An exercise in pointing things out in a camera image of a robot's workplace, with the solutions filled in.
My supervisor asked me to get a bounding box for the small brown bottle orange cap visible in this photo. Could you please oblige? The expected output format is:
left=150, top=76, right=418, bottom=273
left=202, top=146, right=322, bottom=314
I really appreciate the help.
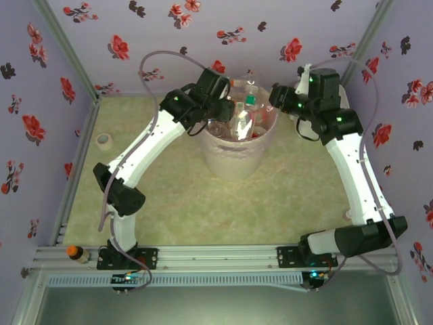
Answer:
left=66, top=246, right=91, bottom=265

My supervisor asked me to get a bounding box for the grey right arm cable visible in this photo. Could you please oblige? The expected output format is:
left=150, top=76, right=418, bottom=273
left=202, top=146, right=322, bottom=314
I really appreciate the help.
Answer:
left=309, top=57, right=403, bottom=290

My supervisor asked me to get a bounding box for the beige tape roll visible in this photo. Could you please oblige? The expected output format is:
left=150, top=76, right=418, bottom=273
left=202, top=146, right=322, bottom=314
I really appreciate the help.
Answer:
left=95, top=133, right=114, bottom=149

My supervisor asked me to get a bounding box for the aluminium corner post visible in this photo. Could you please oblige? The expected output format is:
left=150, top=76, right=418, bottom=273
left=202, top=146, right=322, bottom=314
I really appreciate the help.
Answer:
left=339, top=0, right=396, bottom=86
left=32, top=0, right=101, bottom=101

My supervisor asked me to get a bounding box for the aluminium side rail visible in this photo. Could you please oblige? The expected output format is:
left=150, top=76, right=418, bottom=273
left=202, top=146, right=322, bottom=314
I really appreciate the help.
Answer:
left=50, top=96, right=102, bottom=246

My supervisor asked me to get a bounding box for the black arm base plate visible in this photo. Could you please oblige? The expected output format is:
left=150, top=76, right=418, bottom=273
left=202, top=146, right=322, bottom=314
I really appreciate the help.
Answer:
left=97, top=247, right=159, bottom=271
left=276, top=246, right=338, bottom=270

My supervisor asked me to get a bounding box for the small circuit board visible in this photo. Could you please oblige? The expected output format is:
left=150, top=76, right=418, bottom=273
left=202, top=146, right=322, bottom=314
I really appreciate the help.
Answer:
left=306, top=269, right=331, bottom=291
left=111, top=272, right=146, bottom=293

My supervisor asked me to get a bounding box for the grey left arm cable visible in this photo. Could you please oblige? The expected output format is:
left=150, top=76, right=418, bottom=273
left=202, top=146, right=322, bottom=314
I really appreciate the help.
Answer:
left=98, top=50, right=209, bottom=293

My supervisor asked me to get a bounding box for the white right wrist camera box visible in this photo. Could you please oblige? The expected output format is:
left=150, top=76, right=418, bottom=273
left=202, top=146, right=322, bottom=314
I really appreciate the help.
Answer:
left=296, top=64, right=312, bottom=95

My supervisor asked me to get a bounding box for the aluminium front rail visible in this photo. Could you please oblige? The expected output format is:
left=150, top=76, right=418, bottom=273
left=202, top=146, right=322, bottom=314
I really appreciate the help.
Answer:
left=33, top=243, right=402, bottom=272

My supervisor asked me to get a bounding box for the white ribbed plastic bin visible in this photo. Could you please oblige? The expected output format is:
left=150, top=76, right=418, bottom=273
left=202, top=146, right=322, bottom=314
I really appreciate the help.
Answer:
left=201, top=77, right=280, bottom=180

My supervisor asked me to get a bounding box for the white slotted cable duct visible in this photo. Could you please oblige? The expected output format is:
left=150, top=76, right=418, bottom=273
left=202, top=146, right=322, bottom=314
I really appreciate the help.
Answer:
left=45, top=274, right=304, bottom=289

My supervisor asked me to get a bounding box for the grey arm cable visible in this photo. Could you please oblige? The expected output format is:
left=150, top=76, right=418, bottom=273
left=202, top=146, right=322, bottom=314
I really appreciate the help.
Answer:
left=309, top=57, right=403, bottom=290
left=98, top=50, right=209, bottom=293

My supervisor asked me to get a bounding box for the clear ribbed bottle white cap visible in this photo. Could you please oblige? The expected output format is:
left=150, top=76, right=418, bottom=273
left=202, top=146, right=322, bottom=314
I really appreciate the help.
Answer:
left=206, top=118, right=231, bottom=137

